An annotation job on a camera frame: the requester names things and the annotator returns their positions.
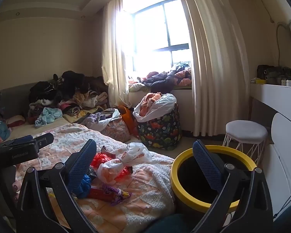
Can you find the large white plastic bag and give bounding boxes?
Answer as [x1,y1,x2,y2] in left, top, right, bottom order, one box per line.
[133,93,177,123]

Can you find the red crinkled plastic bag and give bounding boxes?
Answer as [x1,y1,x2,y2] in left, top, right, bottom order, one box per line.
[91,152,133,179]

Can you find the large pile of clothes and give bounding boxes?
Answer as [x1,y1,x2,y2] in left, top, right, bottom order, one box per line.
[28,71,109,125]

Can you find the peach and white blanket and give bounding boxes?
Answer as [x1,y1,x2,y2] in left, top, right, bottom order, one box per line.
[5,123,176,233]

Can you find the red can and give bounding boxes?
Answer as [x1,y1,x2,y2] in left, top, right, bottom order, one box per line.
[87,186,112,199]

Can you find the light blue garment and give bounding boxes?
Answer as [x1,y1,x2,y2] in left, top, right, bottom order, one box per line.
[35,107,63,127]

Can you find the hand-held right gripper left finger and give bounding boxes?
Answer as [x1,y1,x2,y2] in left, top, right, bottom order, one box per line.
[16,139,99,233]

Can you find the white plastic bag red print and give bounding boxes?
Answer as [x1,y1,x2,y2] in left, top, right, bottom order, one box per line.
[97,142,153,185]

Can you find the pink floral bag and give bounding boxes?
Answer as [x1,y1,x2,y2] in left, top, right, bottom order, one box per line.
[100,115,131,143]

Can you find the blue wrapper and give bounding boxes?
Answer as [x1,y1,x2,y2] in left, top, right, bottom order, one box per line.
[76,173,92,199]

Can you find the pink orange clothes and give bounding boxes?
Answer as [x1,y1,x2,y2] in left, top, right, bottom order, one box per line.
[139,93,165,117]

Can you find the blue patterned cloth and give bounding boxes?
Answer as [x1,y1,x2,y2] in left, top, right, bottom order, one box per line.
[0,120,11,143]

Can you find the orange bag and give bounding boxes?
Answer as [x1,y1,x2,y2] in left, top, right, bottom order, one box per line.
[118,105,139,136]

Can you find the white rounded desk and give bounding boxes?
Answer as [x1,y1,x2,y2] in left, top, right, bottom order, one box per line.
[250,83,291,233]

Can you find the beige bed sheet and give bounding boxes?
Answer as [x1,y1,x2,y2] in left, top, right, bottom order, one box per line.
[5,118,72,142]

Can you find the small dark wrapper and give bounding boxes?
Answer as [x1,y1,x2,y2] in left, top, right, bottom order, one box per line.
[100,146,115,157]

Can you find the dinosaur print fabric bag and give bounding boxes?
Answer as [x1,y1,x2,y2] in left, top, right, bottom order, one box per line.
[136,102,182,150]

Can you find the heap of jackets and clothes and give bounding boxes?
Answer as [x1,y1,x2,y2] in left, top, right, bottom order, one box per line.
[128,62,192,93]

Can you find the white wire stool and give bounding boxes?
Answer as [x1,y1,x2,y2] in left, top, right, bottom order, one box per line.
[223,120,268,167]

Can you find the window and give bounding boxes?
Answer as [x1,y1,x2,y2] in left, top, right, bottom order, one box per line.
[122,0,193,78]

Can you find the purple snack wrapper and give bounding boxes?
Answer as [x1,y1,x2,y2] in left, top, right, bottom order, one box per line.
[103,184,133,205]

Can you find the narrow cream curtain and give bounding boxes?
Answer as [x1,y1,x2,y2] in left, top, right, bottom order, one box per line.
[101,0,131,108]

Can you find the black bag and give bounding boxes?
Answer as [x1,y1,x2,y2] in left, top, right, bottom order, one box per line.
[257,64,291,85]

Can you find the person's teal clothing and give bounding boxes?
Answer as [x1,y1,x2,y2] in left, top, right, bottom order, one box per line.
[143,213,197,233]

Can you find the grey padded headboard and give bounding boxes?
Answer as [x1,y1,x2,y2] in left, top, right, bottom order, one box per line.
[0,83,33,122]

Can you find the wide cream curtain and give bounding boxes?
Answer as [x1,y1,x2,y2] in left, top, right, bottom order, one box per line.
[173,0,251,137]

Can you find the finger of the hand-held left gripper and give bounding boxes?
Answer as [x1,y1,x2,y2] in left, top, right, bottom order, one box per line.
[34,133,54,150]
[0,136,37,147]

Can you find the yellow rimmed black trash bin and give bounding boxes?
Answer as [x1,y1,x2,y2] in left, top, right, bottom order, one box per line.
[170,145,257,224]

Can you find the person's left hand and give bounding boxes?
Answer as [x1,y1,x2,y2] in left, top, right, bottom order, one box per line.
[11,175,23,203]

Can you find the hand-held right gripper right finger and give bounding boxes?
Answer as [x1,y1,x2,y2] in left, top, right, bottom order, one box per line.
[191,139,273,233]

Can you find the white and purple cloth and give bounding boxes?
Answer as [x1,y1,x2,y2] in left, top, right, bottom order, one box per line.
[86,108,120,131]

